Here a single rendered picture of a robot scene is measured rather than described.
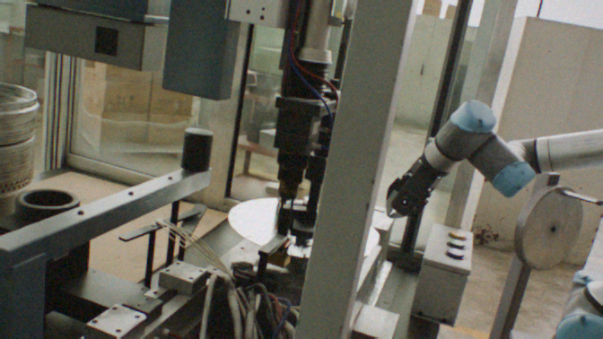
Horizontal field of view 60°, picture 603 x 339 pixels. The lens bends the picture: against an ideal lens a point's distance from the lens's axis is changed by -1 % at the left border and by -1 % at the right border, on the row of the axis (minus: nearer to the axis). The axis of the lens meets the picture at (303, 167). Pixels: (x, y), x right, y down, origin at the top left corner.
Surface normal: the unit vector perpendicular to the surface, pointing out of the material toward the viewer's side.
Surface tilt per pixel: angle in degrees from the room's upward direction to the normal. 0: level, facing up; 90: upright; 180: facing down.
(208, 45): 90
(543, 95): 90
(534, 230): 86
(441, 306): 90
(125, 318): 0
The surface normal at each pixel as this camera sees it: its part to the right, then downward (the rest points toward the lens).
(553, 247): 0.45, 0.23
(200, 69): -0.32, 0.19
